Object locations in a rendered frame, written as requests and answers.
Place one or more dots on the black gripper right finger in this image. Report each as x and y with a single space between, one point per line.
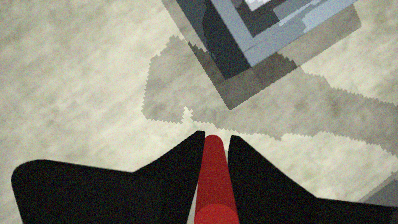
265 195

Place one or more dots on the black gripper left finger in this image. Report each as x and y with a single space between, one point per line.
67 193

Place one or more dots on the red peg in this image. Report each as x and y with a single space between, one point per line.
215 201

